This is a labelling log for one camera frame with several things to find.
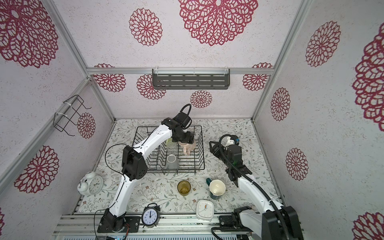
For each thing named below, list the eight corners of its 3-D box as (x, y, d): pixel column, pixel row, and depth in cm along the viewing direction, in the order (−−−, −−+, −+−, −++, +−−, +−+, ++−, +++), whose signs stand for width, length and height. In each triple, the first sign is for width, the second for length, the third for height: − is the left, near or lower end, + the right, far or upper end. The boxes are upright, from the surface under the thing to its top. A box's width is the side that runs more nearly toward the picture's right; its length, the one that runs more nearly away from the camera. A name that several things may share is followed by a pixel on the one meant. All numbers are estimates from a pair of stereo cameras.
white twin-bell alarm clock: (88, 197, 85) (75, 189, 75) (97, 180, 91) (86, 171, 81) (97, 198, 84) (85, 190, 74) (106, 181, 90) (95, 172, 80)
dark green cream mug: (207, 201, 83) (209, 195, 74) (206, 185, 89) (207, 177, 80) (223, 201, 83) (226, 195, 74) (221, 185, 89) (224, 177, 80)
